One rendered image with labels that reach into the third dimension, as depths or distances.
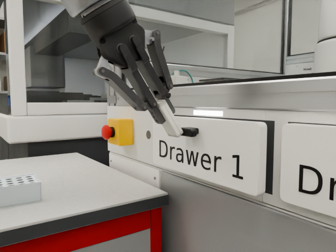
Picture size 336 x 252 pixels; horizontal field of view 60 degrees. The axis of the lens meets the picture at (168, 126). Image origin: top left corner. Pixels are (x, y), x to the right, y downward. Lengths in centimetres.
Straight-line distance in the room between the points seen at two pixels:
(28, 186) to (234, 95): 43
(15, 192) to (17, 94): 63
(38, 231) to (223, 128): 35
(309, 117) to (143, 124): 44
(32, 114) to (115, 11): 86
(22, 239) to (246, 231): 37
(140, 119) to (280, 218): 44
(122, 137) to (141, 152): 7
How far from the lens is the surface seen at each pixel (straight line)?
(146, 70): 47
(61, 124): 126
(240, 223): 54
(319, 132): 41
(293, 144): 43
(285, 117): 45
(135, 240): 66
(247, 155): 46
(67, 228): 57
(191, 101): 59
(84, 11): 44
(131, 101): 46
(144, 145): 76
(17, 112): 122
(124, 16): 43
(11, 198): 65
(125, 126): 79
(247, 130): 45
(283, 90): 45
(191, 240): 66
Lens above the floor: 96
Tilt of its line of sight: 5 degrees down
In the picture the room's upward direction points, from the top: straight up
